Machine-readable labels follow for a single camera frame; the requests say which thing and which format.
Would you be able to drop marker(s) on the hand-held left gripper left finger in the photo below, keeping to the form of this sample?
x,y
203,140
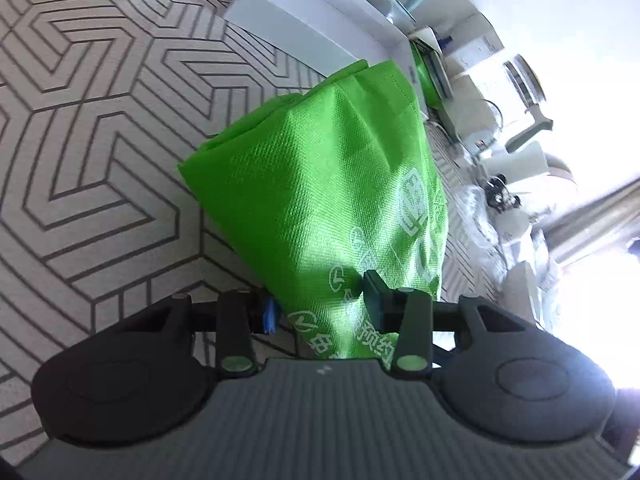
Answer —
x,y
270,316

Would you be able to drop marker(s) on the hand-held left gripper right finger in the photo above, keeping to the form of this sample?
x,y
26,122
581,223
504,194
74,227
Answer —
x,y
375,300

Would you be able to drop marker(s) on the green shopping bag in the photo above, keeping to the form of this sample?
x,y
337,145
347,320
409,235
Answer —
x,y
310,185

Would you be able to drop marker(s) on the clear plastic bag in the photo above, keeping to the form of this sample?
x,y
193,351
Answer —
x,y
477,220

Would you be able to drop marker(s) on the black key bunch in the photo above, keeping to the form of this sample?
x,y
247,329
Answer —
x,y
500,192

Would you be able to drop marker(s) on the beige curtain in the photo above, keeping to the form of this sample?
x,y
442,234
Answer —
x,y
595,215

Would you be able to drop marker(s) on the white printed carton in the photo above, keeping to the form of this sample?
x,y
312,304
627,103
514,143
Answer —
x,y
475,40

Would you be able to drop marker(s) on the white cardboard box lid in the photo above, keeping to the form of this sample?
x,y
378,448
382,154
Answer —
x,y
310,10

